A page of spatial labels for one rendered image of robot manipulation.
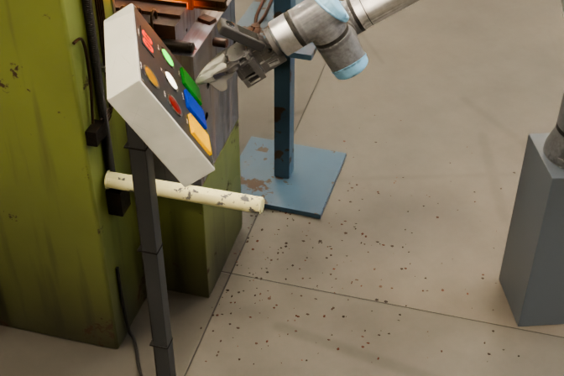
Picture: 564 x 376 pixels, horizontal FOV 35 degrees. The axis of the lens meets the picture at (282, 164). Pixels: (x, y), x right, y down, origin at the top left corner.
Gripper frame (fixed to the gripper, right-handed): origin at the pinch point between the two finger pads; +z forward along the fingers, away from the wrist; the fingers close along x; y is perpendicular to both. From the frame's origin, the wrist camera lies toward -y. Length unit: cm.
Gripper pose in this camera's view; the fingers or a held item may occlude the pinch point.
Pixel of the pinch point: (198, 77)
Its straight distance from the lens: 209.7
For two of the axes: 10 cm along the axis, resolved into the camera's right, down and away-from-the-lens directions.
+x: -1.8, -5.9, 7.9
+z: -8.5, 4.9, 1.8
